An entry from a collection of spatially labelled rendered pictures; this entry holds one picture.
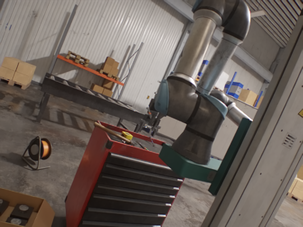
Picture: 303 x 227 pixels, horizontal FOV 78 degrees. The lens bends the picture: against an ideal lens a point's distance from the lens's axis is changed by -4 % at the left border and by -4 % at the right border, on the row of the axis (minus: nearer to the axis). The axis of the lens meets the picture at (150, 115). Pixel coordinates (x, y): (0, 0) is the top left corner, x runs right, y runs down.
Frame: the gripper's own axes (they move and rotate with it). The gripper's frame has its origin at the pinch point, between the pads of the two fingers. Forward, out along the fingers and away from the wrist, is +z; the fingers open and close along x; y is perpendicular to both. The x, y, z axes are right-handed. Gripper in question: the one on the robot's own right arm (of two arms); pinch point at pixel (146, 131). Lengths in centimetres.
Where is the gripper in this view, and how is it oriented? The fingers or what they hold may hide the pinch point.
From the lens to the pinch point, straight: 158.9
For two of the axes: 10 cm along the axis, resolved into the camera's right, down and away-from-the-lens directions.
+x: 8.1, 3.2, 4.9
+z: -3.9, 9.2, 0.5
